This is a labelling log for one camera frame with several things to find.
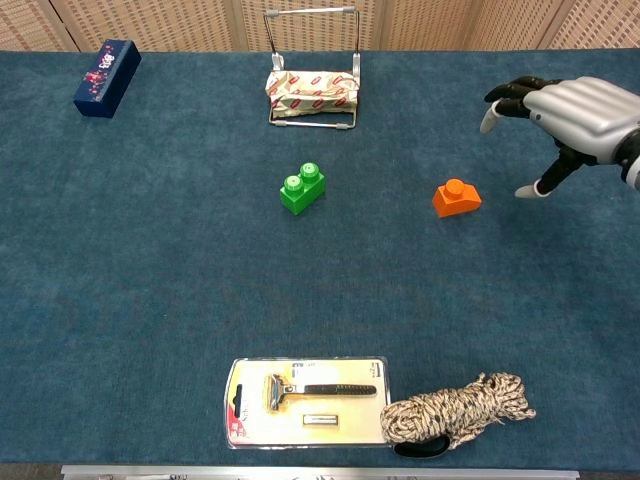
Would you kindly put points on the razor blister pack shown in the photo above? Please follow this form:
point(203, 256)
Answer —
point(310, 405)

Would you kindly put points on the dark blue printed box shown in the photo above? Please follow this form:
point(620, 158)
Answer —
point(105, 80)

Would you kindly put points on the orange toy brick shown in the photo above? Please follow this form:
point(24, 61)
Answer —
point(457, 200)

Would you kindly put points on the beige perforated partition screen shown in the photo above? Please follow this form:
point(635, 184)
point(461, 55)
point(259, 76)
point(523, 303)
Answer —
point(150, 22)

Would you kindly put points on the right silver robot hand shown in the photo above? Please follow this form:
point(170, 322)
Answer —
point(585, 115)

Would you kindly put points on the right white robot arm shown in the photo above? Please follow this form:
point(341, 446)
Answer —
point(634, 165)

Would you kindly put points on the paper package with red ovals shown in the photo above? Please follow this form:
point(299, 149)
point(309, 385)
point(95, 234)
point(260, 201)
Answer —
point(310, 92)

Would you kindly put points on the aluminium profile rail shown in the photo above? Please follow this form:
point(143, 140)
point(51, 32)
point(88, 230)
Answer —
point(320, 473)

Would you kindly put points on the green toy brick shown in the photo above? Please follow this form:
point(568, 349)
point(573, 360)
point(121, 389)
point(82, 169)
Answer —
point(300, 197)

